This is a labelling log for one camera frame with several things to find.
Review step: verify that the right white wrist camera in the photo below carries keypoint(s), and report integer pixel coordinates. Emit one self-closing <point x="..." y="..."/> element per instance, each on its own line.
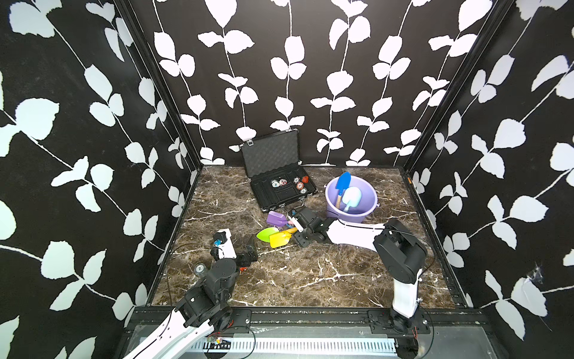
<point x="296" y="218"/>

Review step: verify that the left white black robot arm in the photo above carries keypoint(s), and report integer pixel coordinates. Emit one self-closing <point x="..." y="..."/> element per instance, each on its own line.
<point x="202" y="311"/>

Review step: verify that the blue toy shovel tan handle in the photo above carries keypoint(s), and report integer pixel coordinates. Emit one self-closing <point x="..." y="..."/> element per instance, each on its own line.
<point x="341" y="186"/>

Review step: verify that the purple plastic bucket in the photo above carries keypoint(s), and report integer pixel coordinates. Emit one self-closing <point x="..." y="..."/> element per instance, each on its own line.
<point x="367" y="205"/>

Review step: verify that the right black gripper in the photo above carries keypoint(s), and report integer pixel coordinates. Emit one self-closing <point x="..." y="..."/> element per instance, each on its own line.
<point x="299" y="238"/>

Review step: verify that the open black foam case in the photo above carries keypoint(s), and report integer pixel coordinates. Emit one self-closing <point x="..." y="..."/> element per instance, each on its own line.
<point x="273" y="167"/>

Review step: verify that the purple toy shovel pink handle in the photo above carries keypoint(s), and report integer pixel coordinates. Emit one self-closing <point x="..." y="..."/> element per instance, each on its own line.
<point x="276" y="219"/>

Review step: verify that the black front mounting rail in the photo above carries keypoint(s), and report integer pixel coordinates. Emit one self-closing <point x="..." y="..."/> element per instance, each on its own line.
<point x="376" y="320"/>

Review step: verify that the light blue toy shovel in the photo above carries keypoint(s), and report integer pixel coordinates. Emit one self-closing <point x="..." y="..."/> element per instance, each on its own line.
<point x="351" y="198"/>

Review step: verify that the white perforated strip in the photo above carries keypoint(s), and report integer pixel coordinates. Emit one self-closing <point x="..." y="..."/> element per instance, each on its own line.
<point x="299" y="346"/>

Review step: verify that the small clear glass jar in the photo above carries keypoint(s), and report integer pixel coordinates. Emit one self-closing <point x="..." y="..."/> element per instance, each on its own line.
<point x="201" y="270"/>

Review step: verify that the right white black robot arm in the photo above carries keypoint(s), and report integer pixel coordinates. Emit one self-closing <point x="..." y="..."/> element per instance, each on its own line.
<point x="400" y="251"/>

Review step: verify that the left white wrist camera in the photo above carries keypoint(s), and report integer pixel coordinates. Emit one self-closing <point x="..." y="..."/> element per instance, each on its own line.
<point x="223" y="246"/>

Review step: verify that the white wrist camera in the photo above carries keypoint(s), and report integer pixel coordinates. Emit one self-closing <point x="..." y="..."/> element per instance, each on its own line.
<point x="223" y="246"/>
<point x="296" y="218"/>

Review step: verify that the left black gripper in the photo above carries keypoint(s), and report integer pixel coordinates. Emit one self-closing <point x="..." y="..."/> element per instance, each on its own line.
<point x="245" y="261"/>

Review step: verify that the green toy shovel yellow handle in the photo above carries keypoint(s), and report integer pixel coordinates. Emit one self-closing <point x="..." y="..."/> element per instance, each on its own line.
<point x="265" y="234"/>

